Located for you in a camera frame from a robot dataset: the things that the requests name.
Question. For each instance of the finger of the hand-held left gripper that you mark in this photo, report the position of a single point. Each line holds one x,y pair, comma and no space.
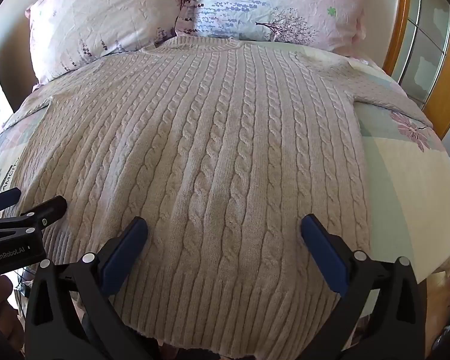
41,210
3,198

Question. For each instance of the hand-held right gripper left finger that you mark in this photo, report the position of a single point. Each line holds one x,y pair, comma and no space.
123,249

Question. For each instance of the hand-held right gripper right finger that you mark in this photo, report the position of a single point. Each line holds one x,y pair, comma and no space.
324,251

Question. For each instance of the person's left hand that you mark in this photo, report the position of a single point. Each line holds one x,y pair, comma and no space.
0,300

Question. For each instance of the pastel patchwork bed sheet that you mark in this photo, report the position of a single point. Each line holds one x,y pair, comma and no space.
405,180

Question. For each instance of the pink floral pillow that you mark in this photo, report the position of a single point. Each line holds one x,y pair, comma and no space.
105,18

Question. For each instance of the wooden glass-panel cabinet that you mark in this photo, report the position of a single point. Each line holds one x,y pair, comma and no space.
435,56

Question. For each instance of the wooden headboard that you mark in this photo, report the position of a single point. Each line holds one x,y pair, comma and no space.
397,18

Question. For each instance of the pink pillow with tree print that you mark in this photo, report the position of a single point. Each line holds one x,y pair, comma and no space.
273,5

